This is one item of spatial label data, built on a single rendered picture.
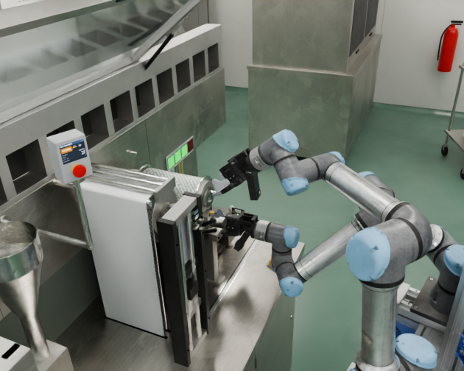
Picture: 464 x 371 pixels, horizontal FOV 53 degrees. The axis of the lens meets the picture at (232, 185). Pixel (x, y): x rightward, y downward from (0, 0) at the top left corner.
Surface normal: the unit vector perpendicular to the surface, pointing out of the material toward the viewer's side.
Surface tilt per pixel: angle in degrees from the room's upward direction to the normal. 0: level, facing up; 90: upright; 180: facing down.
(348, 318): 0
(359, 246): 84
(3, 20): 52
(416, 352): 8
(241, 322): 0
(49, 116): 90
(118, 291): 90
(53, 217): 90
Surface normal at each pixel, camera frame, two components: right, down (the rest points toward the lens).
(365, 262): -0.89, 0.14
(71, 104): 0.92, 0.18
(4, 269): 0.32, 0.47
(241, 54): -0.40, 0.47
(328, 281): -0.03, -0.87
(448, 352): -0.60, 0.41
